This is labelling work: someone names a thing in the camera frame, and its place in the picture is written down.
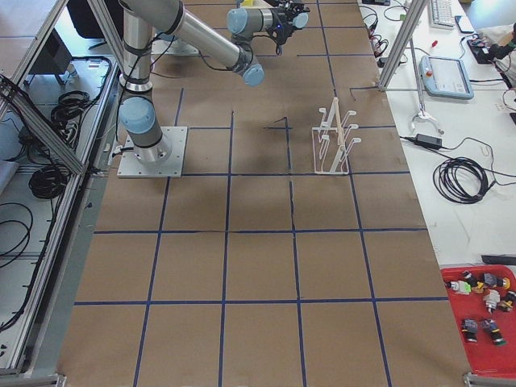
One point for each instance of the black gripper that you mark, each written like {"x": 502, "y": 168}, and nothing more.
{"x": 289, "y": 16}

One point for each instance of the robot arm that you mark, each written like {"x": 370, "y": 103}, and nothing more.
{"x": 145, "y": 22}

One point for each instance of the teach pendant tablet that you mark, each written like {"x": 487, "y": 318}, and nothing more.
{"x": 445, "y": 77}

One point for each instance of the black power adapter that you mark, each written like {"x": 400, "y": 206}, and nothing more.
{"x": 428, "y": 141}

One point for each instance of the red parts tray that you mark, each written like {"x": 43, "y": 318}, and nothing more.
{"x": 483, "y": 302}

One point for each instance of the white wire cup rack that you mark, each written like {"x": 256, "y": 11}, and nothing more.
{"x": 333, "y": 140}

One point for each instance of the aluminium frame post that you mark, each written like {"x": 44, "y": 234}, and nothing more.
{"x": 399, "y": 45}

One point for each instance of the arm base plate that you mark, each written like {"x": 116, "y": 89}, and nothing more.
{"x": 165, "y": 159}

